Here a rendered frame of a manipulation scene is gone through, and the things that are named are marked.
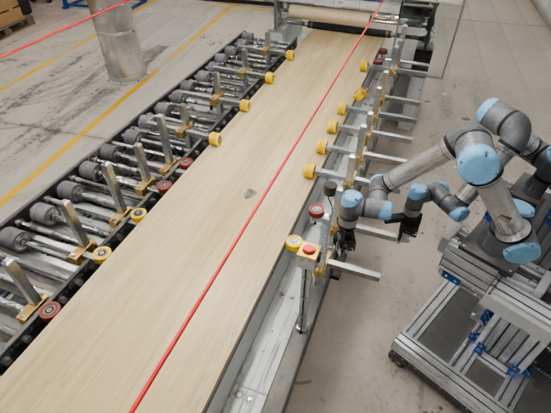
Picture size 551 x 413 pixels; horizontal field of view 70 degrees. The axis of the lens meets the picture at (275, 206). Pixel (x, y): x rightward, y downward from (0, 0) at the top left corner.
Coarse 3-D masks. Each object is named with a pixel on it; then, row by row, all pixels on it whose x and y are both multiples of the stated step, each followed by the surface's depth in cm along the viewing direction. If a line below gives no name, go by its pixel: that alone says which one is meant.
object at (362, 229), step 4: (316, 220) 205; (320, 220) 204; (356, 228) 199; (360, 228) 198; (364, 228) 198; (368, 228) 198; (372, 228) 198; (360, 232) 199; (364, 232) 198; (368, 232) 197; (372, 232) 196; (376, 232) 196; (380, 232) 196; (384, 232) 196; (388, 232) 196; (376, 236) 197; (380, 236) 196; (384, 236) 196; (388, 236) 195; (392, 236) 194; (396, 236) 194; (392, 240) 195
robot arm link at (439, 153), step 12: (456, 132) 134; (444, 144) 138; (420, 156) 145; (432, 156) 142; (444, 156) 139; (396, 168) 152; (408, 168) 148; (420, 168) 145; (432, 168) 144; (372, 180) 160; (384, 180) 155; (396, 180) 151; (408, 180) 150
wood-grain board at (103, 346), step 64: (320, 64) 335; (256, 128) 260; (320, 128) 260; (192, 192) 212; (128, 256) 179; (192, 256) 179; (256, 256) 179; (64, 320) 155; (128, 320) 155; (192, 320) 155; (0, 384) 137; (64, 384) 137; (128, 384) 137; (192, 384) 137
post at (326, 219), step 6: (324, 216) 162; (330, 216) 162; (324, 222) 163; (330, 222) 165; (324, 228) 165; (324, 234) 167; (324, 240) 170; (324, 246) 172; (324, 252) 175; (324, 258) 177; (318, 264) 181; (324, 264) 180; (318, 282) 190
